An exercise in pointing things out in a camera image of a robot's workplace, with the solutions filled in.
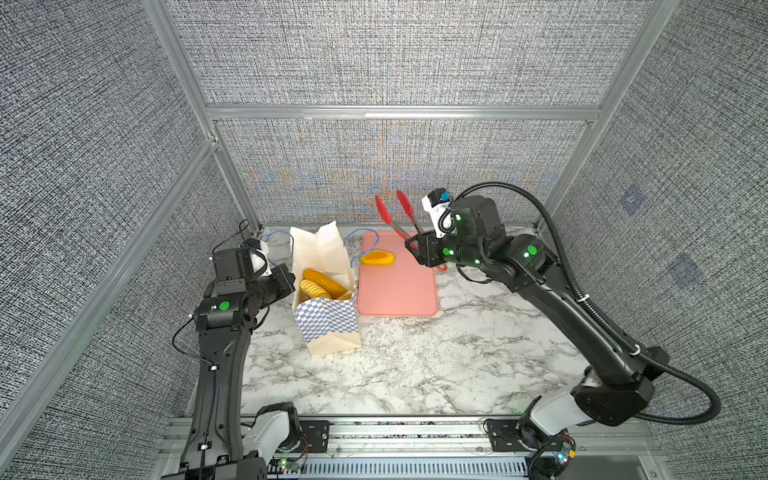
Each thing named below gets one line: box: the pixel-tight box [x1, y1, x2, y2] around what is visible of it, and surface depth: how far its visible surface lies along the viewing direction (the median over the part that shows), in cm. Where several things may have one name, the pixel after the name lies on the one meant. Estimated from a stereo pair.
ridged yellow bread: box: [300, 279, 332, 298], surface depth 86 cm
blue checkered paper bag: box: [290, 220, 361, 357], surface depth 81 cm
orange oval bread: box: [360, 250, 395, 266], surface depth 108 cm
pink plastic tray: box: [357, 231, 439, 317], surface depth 102 cm
